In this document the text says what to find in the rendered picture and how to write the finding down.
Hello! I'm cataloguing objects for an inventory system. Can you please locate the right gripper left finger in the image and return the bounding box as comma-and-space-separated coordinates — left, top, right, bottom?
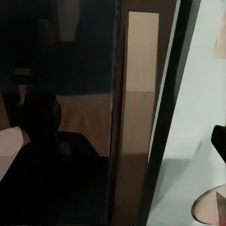
0, 125, 25, 181

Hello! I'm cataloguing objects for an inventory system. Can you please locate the microwave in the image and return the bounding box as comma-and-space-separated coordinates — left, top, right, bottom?
0, 0, 226, 226

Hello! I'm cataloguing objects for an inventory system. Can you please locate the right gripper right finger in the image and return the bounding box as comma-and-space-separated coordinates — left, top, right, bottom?
211, 125, 226, 163

